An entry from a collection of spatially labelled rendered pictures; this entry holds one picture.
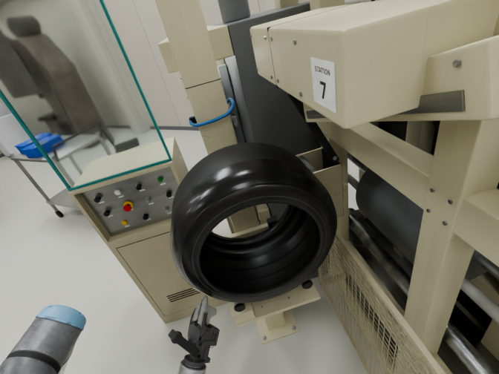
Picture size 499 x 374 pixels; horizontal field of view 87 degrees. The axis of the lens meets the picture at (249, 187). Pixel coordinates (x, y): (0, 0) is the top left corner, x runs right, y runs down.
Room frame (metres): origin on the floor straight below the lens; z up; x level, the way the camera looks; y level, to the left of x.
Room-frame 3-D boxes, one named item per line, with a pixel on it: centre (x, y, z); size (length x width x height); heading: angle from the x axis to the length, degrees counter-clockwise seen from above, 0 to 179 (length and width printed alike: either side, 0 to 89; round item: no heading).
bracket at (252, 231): (0.98, 0.04, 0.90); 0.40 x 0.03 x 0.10; 94
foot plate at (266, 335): (1.06, 0.07, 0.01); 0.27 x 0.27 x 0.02; 4
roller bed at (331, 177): (1.05, -0.33, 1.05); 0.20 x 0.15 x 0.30; 4
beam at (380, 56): (0.70, -0.28, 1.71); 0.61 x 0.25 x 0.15; 4
